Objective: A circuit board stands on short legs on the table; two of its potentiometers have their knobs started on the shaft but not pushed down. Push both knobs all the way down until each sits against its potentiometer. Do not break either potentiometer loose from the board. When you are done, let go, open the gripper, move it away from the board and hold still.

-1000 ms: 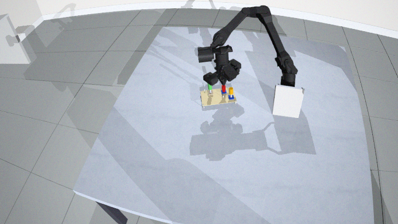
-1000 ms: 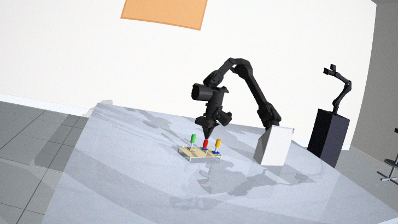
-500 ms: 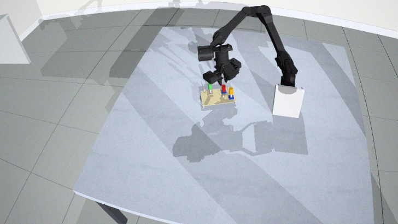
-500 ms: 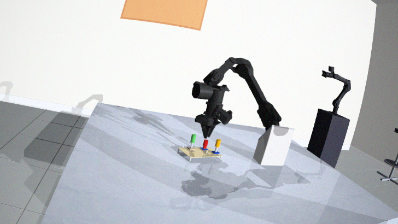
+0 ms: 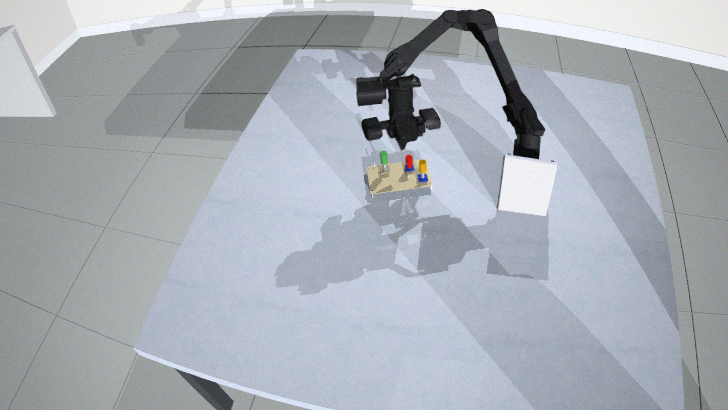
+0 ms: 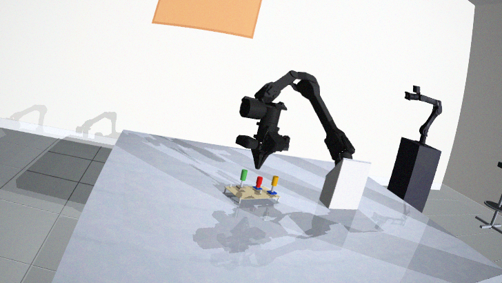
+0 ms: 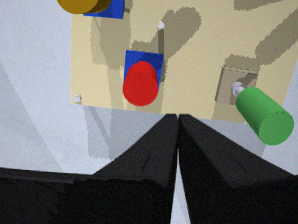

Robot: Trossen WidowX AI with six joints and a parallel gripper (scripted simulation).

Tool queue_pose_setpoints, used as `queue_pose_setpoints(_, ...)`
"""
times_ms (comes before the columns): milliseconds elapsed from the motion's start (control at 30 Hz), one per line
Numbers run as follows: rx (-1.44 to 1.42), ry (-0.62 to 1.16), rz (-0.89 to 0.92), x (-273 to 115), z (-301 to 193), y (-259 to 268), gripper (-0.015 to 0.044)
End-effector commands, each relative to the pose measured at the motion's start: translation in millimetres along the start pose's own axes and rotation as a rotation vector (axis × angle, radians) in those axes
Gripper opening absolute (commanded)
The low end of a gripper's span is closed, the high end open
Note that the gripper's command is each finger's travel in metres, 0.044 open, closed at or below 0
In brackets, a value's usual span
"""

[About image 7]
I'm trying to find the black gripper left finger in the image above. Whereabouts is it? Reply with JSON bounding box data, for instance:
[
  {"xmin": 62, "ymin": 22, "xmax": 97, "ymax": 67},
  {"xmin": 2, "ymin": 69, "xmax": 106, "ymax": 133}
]
[{"xmin": 0, "ymin": 113, "xmax": 180, "ymax": 224}]

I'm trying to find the cream board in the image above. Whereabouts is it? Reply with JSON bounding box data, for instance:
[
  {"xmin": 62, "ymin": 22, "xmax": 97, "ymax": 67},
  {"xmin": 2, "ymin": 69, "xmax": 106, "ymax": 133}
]
[{"xmin": 57, "ymin": 0, "xmax": 298, "ymax": 145}]

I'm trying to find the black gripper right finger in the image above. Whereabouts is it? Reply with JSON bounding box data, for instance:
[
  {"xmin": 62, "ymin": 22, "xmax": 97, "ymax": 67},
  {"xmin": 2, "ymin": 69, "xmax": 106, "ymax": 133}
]
[{"xmin": 178, "ymin": 113, "xmax": 298, "ymax": 224}]

